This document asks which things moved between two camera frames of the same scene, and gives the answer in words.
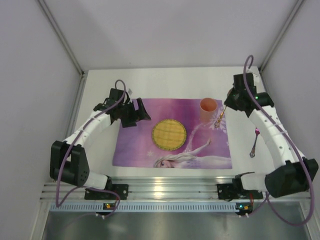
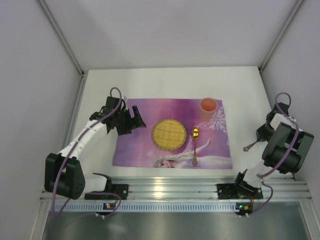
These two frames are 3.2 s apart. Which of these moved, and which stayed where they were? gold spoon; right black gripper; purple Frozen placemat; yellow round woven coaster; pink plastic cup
Moved: gold spoon; right black gripper
Stayed: pink plastic cup; purple Frozen placemat; yellow round woven coaster
